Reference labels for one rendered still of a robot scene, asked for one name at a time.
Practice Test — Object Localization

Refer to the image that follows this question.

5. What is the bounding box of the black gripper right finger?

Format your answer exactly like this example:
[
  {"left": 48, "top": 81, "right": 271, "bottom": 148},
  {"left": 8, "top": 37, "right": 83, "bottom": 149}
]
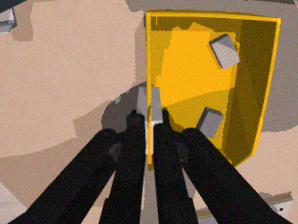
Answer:
[{"left": 151, "top": 87, "right": 293, "bottom": 224}]

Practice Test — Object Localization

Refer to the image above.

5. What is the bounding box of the dark grey metal shelf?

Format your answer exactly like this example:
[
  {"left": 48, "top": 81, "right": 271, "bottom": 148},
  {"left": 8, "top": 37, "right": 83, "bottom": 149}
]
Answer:
[{"left": 0, "top": 0, "right": 27, "bottom": 34}]

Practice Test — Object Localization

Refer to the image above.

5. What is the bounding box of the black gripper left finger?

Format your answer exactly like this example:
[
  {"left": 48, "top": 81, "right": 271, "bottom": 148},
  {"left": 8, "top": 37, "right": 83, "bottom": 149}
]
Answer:
[{"left": 7, "top": 87, "right": 148, "bottom": 224}]

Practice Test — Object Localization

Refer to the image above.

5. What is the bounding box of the yellow bin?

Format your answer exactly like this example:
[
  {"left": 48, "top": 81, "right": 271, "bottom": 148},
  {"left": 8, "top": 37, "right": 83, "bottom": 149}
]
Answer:
[{"left": 146, "top": 10, "right": 281, "bottom": 171}]

